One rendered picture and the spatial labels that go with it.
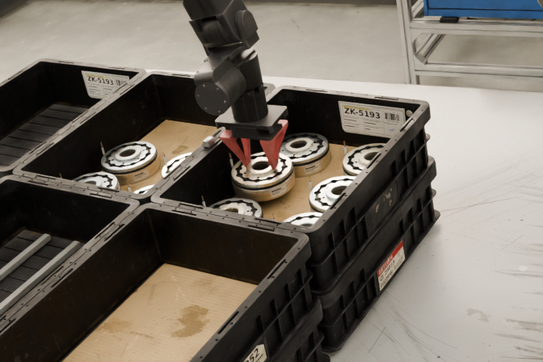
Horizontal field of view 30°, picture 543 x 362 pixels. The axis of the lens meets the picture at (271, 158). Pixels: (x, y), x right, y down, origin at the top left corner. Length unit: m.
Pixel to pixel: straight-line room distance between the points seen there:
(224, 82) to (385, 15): 3.05
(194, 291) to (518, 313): 0.49
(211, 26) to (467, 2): 2.09
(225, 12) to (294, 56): 2.75
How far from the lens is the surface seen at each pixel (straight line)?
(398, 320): 1.59
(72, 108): 2.18
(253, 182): 1.63
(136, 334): 1.46
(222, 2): 1.51
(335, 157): 1.76
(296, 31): 4.50
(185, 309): 1.48
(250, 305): 1.29
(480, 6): 3.53
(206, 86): 1.50
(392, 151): 1.57
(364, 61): 4.11
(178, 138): 1.93
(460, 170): 1.93
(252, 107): 1.58
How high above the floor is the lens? 1.70
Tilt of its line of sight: 29 degrees down
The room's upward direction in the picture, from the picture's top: 11 degrees counter-clockwise
